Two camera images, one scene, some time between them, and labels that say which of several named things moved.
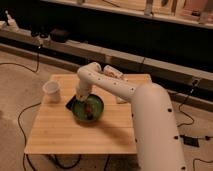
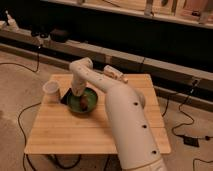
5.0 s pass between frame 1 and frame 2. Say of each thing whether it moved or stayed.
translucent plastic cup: stayed
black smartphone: moved
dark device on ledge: stayed
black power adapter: stayed
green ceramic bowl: moved
